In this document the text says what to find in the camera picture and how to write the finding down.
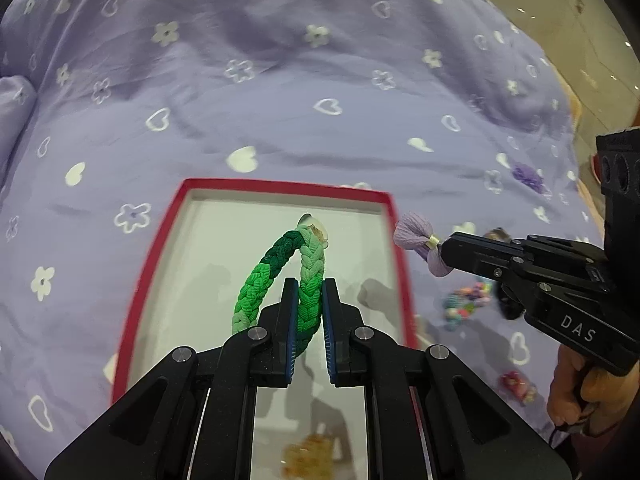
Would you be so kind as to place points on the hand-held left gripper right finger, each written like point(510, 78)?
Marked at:
point(330, 332)

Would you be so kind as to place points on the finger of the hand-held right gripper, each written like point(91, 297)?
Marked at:
point(512, 305)
point(480, 257)

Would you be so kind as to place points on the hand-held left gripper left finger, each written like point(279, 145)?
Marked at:
point(290, 330)

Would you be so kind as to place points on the bronze metal bangle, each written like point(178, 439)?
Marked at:
point(497, 234)

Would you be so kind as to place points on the pink hair clip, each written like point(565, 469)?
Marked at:
point(517, 387)

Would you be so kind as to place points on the red shallow box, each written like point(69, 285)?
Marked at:
point(150, 270)

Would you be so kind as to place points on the person's right hand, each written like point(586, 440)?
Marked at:
point(565, 390)

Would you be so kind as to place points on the amber hair claw clip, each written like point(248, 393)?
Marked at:
point(310, 455)

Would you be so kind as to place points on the purple floral bed sheet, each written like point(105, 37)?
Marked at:
point(300, 85)

